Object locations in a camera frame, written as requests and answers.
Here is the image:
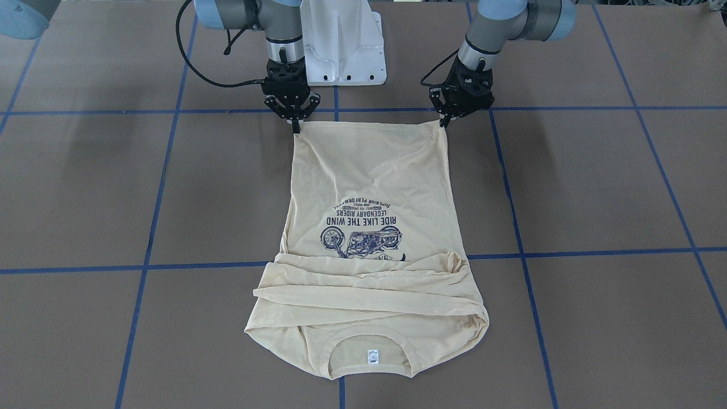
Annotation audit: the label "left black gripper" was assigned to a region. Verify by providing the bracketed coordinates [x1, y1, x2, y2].
[429, 54, 494, 129]

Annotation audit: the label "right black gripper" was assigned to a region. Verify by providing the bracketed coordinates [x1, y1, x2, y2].
[261, 60, 320, 134]

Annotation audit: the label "yellow long-sleeve California shirt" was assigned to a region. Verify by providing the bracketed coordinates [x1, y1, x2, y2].
[244, 121, 490, 379]

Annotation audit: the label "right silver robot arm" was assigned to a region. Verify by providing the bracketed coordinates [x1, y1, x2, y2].
[174, 1, 320, 133]

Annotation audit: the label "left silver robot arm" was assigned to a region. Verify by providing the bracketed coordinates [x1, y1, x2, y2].
[420, 1, 576, 128]

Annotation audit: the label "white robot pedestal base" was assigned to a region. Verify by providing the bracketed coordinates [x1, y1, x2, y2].
[283, 1, 387, 86]

